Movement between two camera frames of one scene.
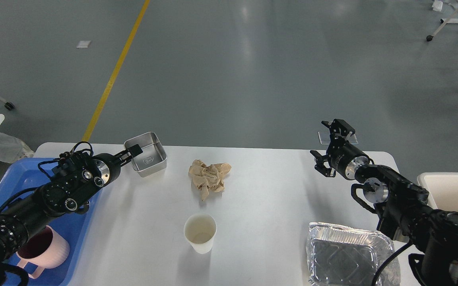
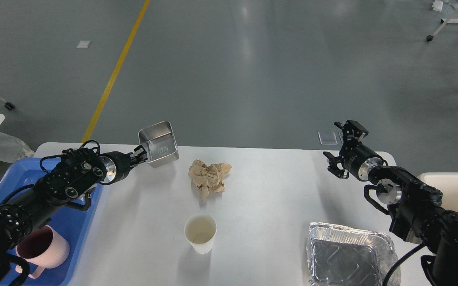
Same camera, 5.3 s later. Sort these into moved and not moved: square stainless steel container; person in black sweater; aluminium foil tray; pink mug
Moved: square stainless steel container
Not moved: pink mug; aluminium foil tray; person in black sweater
